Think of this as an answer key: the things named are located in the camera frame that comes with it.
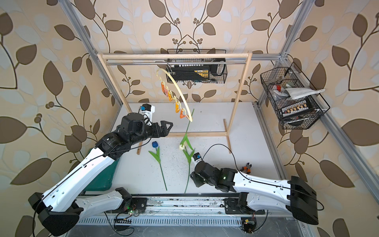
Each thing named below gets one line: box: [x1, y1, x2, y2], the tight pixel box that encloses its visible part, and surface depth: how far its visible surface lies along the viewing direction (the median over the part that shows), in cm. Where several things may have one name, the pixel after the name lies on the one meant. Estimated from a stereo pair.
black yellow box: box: [170, 64, 220, 80], surface depth 86 cm
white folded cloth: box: [280, 87, 326, 100], surface depth 63 cm
